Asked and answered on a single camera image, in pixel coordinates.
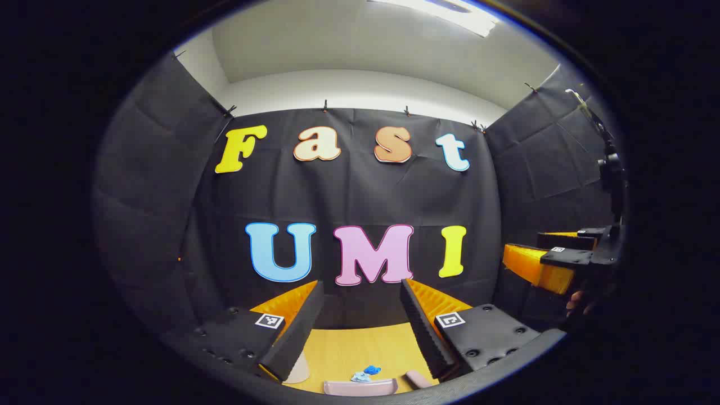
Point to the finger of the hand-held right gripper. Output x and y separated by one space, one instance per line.
565 257
568 239

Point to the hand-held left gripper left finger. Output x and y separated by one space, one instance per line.
298 332

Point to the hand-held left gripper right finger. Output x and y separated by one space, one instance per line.
424 332

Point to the white ribbed garbage bin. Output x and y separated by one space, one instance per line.
298 371

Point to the small pink broom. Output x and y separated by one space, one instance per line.
417 379

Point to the dark blue paper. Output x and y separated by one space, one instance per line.
372 369

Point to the light blue paper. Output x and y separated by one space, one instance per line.
360 377

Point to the pink plastic dustpan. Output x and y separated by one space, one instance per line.
360 387

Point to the wooden desktop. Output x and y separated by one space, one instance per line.
360 349

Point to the black backdrop cloth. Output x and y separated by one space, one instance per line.
349 191

